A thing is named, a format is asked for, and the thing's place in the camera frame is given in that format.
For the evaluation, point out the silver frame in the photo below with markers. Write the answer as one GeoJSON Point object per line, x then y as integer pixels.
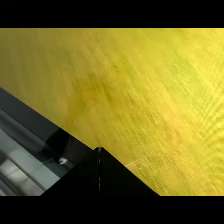
{"type": "Point", "coordinates": [20, 166]}

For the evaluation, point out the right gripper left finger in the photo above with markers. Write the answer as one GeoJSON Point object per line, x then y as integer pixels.
{"type": "Point", "coordinates": [81, 180]}

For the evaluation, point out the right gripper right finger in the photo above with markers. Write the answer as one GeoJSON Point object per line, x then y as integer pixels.
{"type": "Point", "coordinates": [120, 180]}

